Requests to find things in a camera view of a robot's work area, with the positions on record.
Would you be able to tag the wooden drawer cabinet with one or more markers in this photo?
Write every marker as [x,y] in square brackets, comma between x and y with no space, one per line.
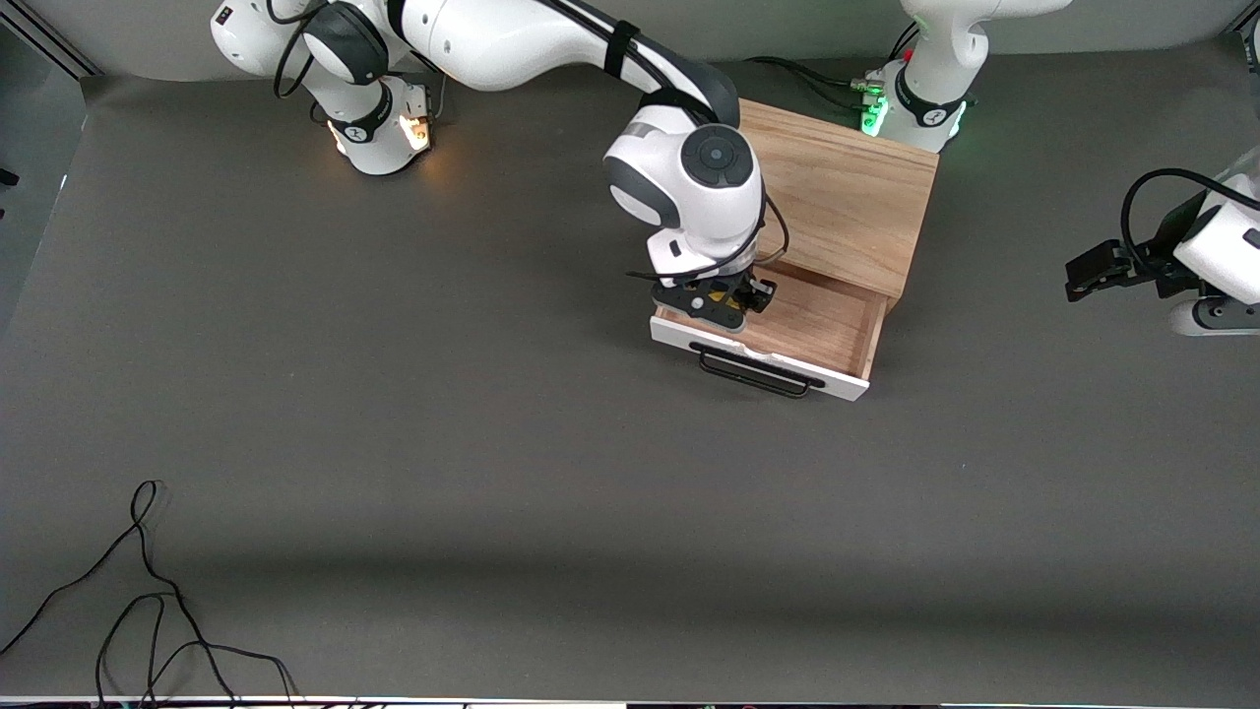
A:
[847,187]

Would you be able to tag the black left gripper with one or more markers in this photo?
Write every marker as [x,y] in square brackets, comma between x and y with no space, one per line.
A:
[1165,258]

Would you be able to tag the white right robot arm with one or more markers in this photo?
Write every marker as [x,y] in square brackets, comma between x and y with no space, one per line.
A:
[522,39]

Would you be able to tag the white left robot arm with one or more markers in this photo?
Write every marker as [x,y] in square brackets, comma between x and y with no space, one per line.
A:
[935,59]

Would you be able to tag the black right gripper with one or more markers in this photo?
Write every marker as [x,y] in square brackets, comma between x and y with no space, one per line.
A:
[740,287]

